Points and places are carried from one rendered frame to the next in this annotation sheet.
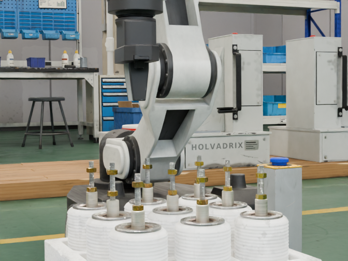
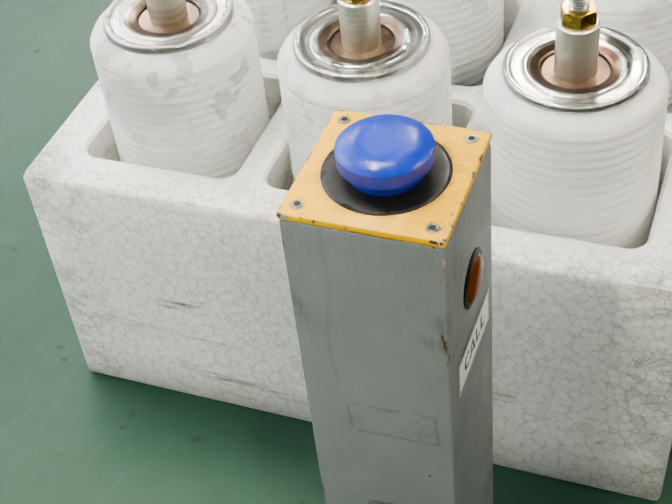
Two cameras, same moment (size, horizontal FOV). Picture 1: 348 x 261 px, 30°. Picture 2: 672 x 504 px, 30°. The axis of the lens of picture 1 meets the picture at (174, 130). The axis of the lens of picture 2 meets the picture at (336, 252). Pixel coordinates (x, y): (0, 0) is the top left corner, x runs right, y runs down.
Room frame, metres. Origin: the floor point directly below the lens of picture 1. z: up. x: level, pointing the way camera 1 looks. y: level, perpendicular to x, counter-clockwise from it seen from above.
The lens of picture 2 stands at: (1.68, -0.49, 0.64)
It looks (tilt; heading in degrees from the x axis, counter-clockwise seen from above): 43 degrees down; 140
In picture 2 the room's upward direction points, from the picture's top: 7 degrees counter-clockwise
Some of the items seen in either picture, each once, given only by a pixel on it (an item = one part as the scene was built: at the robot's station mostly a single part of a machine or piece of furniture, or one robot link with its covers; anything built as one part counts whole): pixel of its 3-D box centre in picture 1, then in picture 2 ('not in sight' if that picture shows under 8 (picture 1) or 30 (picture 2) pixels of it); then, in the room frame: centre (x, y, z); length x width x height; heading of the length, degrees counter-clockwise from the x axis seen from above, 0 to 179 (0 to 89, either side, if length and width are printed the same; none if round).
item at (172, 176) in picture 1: (172, 182); not in sight; (1.20, 0.00, 0.30); 0.01 x 0.01 x 0.08
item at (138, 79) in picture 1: (139, 81); not in sight; (1.02, 0.05, 0.49); 0.03 x 0.02 x 0.06; 105
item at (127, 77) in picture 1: (133, 81); not in sight; (1.06, 0.07, 0.49); 0.03 x 0.02 x 0.06; 105
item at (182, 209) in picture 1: (172, 211); not in sight; (1.20, 0.00, 0.25); 0.08 x 0.08 x 0.01
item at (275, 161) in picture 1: (279, 162); (385, 160); (1.39, -0.23, 0.32); 0.04 x 0.04 x 0.02
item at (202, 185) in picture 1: (202, 191); not in sight; (1.09, -0.05, 0.30); 0.01 x 0.01 x 0.08
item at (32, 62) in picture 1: (35, 63); not in sight; (6.66, 1.40, 0.82); 0.24 x 0.16 x 0.11; 22
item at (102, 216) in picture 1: (113, 216); not in sight; (1.15, 0.11, 0.25); 0.08 x 0.08 x 0.01
